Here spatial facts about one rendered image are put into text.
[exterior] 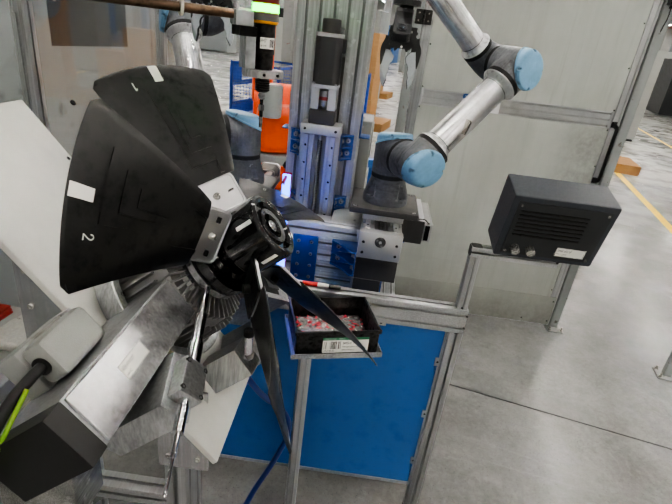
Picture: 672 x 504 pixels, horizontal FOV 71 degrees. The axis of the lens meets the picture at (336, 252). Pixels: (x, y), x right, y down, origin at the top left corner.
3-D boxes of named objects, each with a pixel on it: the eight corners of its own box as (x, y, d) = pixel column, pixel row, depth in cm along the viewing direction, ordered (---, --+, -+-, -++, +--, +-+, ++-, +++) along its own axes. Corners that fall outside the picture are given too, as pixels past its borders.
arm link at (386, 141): (395, 166, 164) (401, 127, 159) (416, 178, 154) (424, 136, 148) (364, 167, 159) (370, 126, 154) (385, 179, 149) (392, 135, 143)
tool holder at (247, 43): (239, 77, 76) (240, 9, 72) (224, 72, 81) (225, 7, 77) (290, 80, 80) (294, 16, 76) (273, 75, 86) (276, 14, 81)
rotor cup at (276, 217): (182, 261, 76) (245, 221, 72) (194, 210, 87) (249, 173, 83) (242, 310, 84) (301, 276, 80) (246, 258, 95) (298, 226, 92)
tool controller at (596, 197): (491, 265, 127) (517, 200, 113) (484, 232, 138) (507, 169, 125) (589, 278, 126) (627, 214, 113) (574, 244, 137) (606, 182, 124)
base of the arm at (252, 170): (227, 171, 171) (227, 144, 167) (268, 177, 170) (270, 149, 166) (213, 183, 157) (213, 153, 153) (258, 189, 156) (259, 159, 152)
